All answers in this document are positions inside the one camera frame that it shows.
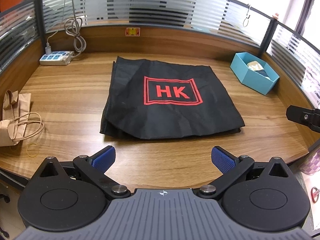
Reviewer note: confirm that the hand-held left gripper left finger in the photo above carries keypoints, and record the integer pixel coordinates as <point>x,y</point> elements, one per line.
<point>103,158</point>

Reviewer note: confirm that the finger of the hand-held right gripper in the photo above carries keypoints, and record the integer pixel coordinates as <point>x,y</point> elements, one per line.
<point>300,115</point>

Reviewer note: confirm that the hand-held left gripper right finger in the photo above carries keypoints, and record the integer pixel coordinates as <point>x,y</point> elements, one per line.
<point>222,158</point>

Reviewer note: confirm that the black shopping bag red print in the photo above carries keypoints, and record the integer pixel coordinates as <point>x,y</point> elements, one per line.
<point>140,110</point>

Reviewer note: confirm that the yellow rubber band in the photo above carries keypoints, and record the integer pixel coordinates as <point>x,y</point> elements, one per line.
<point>26,150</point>

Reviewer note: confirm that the pink checkered bag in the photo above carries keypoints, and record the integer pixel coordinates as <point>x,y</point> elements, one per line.
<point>311,162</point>

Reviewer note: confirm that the brown paper bag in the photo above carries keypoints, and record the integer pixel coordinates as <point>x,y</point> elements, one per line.
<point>22,102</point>

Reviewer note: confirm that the dark blue folded cloth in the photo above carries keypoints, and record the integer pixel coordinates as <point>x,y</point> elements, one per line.
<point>264,75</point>

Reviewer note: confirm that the striped glass partition panel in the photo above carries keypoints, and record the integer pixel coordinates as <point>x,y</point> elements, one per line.
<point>295,55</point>
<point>155,5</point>
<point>17,30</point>

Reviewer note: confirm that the beige folded cloth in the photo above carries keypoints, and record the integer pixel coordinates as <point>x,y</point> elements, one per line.
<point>256,66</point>

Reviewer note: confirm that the light blue cardboard box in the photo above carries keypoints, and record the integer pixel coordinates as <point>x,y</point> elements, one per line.
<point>240,67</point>

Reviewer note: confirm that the red scissors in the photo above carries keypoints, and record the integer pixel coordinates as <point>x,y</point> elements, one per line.
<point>315,194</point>

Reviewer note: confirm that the small pink figure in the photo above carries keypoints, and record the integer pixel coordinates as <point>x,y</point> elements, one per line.
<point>276,15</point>

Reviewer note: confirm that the black chair base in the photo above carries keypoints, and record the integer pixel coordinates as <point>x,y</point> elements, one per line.
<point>4,199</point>

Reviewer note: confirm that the white power strip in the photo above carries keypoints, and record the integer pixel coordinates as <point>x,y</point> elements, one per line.
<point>57,58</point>

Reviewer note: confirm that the metal hook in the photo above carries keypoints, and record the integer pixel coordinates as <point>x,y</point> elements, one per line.
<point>248,7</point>

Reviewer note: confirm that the red yellow sticker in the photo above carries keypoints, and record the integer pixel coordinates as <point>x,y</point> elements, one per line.
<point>132,32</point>

